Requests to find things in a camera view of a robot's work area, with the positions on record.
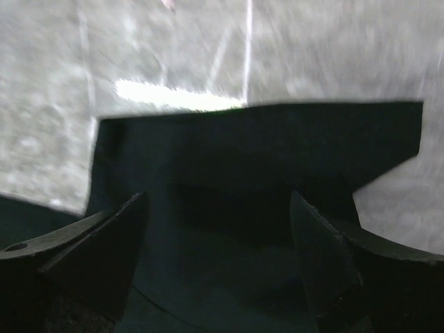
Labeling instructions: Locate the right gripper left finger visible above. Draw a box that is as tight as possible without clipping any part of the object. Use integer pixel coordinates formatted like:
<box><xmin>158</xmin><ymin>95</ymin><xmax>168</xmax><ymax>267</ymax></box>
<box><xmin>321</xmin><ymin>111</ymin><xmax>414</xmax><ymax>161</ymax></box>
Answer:
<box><xmin>1</xmin><ymin>193</ymin><xmax>148</xmax><ymax>321</ymax></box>

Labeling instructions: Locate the black t shirt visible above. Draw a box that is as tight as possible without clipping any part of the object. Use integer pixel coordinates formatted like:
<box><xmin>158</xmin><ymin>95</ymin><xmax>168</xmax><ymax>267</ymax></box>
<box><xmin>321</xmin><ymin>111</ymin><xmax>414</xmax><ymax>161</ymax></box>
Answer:
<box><xmin>0</xmin><ymin>100</ymin><xmax>425</xmax><ymax>333</ymax></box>

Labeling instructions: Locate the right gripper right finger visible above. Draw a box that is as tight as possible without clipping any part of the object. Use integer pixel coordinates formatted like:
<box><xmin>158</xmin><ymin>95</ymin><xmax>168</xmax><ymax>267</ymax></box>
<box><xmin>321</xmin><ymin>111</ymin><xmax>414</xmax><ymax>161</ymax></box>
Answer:
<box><xmin>290</xmin><ymin>191</ymin><xmax>443</xmax><ymax>318</ymax></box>

